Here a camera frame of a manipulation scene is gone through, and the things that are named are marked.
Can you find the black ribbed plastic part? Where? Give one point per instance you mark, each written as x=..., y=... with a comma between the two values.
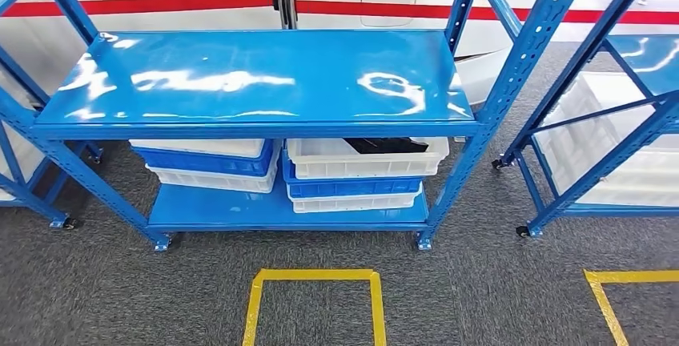
x=387, y=145

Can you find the yellow floor tape square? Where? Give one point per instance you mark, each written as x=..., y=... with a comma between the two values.
x=313, y=274

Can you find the blue plastic crate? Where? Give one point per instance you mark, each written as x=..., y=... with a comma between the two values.
x=207, y=166
x=345, y=187

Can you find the blue metal shelf rack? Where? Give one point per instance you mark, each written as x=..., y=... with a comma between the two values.
x=589, y=182
x=32, y=200
x=254, y=83

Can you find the chrome barrier stanchion post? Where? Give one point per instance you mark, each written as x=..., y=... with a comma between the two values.
x=286, y=9

